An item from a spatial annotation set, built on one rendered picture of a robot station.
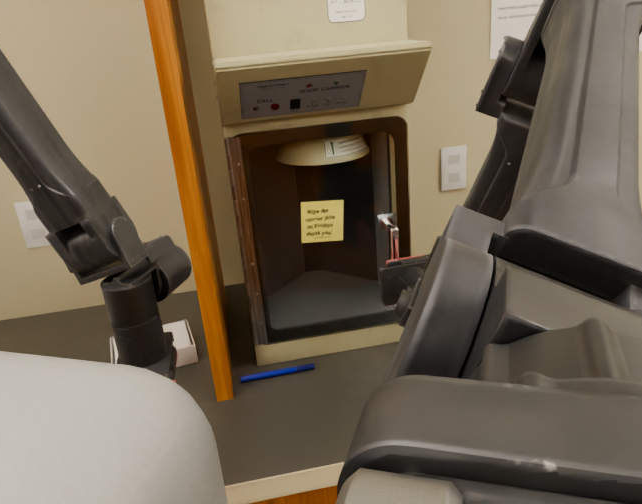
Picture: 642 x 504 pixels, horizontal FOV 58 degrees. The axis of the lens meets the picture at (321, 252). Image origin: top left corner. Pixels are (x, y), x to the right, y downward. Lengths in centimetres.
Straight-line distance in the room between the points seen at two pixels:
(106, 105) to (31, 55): 18
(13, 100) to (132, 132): 78
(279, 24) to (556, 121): 71
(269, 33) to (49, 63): 62
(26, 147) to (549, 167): 52
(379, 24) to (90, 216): 57
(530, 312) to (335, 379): 93
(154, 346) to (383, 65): 52
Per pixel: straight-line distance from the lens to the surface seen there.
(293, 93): 91
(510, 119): 57
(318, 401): 104
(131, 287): 68
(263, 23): 97
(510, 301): 17
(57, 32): 143
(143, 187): 146
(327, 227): 103
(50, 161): 67
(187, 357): 119
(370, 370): 111
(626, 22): 45
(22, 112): 67
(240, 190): 99
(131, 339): 71
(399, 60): 91
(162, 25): 88
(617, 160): 30
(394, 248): 102
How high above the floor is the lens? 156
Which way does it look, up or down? 22 degrees down
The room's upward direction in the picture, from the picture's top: 5 degrees counter-clockwise
